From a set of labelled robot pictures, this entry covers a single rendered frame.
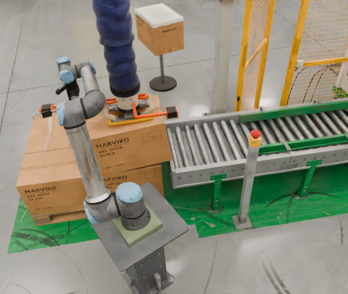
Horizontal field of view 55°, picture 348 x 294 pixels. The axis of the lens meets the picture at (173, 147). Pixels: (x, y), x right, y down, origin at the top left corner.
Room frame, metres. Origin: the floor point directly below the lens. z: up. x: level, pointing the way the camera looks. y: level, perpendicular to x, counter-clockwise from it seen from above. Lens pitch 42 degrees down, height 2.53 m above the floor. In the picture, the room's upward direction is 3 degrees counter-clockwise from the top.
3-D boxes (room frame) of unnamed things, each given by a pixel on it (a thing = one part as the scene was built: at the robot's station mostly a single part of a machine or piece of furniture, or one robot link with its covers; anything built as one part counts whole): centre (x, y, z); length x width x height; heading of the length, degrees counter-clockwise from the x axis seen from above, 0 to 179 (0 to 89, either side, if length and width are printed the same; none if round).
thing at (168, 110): (1.94, 0.00, 1.13); 0.09 x 0.08 x 0.05; 8
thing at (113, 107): (2.16, 0.33, 1.06); 0.34 x 0.25 x 0.06; 98
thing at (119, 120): (2.07, 0.32, 1.02); 0.34 x 0.10 x 0.05; 98
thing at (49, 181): (2.41, 0.77, 0.34); 1.20 x 1.00 x 0.40; 97
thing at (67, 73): (1.99, 0.67, 1.45); 0.12 x 0.12 x 0.09; 16
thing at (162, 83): (4.20, 0.10, 0.31); 0.40 x 0.40 x 0.62
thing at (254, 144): (1.78, -0.58, 0.50); 0.07 x 0.07 x 1.00; 7
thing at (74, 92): (2.10, 0.71, 1.28); 0.09 x 0.08 x 0.12; 97
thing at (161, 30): (4.20, 0.10, 0.82); 0.60 x 0.40 x 0.40; 24
